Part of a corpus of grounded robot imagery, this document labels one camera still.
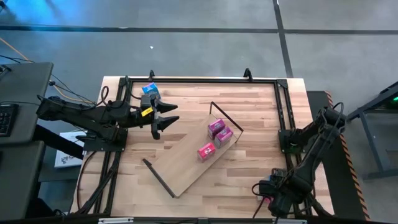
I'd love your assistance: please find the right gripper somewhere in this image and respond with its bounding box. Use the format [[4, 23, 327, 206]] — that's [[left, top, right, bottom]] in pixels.
[[258, 179, 295, 218]]

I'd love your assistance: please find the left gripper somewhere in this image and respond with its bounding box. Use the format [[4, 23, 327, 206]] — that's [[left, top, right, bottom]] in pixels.
[[129, 100, 180, 141]]

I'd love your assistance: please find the purple cereal box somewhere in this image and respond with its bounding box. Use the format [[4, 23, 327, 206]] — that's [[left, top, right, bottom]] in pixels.
[[213, 126, 234, 149], [207, 118, 226, 140]]

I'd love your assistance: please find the black mat with striped edge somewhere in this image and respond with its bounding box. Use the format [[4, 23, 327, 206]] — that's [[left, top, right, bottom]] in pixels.
[[306, 90, 371, 222]]

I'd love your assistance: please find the white printed paper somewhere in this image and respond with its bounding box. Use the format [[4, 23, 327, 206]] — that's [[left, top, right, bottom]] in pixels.
[[54, 130, 86, 169]]

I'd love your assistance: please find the grey metal cart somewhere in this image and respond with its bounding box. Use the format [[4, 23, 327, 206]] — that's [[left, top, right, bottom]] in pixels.
[[341, 81, 398, 180]]

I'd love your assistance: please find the black metal bar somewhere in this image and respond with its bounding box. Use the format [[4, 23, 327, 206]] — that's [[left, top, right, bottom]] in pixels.
[[32, 124, 85, 160]]

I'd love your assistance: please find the grey desk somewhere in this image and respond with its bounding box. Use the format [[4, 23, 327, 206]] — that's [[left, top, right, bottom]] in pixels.
[[0, 140, 46, 222], [0, 62, 54, 146]]

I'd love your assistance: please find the black keyboard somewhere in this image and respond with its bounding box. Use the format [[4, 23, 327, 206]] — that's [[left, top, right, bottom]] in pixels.
[[0, 104, 19, 138]]

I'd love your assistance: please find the silver metal bracket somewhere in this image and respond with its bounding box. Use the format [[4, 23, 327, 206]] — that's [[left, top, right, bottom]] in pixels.
[[272, 218, 308, 224], [98, 217, 134, 224]]

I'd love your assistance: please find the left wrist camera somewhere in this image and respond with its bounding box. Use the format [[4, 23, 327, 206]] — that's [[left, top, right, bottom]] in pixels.
[[140, 94, 154, 110]]

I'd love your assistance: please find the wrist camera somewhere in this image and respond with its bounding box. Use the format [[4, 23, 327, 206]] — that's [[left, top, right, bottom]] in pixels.
[[140, 94, 154, 110], [271, 167, 289, 180]]

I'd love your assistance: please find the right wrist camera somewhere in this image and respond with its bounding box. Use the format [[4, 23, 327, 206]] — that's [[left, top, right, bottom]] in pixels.
[[271, 167, 289, 180]]

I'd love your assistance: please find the black aluminium table frame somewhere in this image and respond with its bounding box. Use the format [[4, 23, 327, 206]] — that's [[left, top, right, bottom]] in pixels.
[[74, 77, 333, 218]]

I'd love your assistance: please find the black cable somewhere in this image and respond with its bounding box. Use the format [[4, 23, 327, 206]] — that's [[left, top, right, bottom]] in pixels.
[[0, 55, 99, 108]]

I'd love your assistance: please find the yellow cable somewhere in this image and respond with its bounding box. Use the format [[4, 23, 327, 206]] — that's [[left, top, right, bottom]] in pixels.
[[0, 37, 94, 105]]

